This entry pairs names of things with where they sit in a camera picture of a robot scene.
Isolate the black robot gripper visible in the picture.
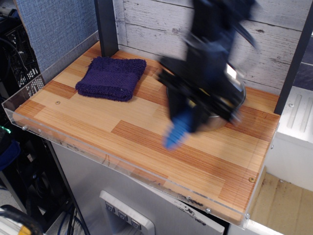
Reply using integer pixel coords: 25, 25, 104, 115
158, 44, 242, 133

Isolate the blue handled metal spoon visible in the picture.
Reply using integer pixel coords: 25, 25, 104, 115
163, 108, 192, 150

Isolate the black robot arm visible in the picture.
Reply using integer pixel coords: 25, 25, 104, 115
158, 0, 255, 135

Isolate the stainless steel bowl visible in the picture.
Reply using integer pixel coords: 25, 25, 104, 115
159, 70, 246, 131

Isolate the folded purple towel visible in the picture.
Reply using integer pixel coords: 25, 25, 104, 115
75, 57, 147, 102

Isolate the white side cabinet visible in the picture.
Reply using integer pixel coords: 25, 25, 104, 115
265, 87, 313, 191

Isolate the silver cabinet with buttons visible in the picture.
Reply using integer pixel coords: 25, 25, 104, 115
52, 143, 229, 235

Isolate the black perforated crate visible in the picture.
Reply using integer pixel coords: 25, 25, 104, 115
0, 24, 40, 88

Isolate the clear acrylic table guard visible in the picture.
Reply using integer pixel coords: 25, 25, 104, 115
3, 43, 279, 227

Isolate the dark metal right post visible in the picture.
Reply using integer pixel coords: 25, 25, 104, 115
274, 2, 313, 115

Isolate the dark metal post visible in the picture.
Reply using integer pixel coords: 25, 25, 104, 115
274, 2, 313, 115
94, 0, 119, 57

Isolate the dark metal left post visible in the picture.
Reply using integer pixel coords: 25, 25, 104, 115
94, 0, 119, 57

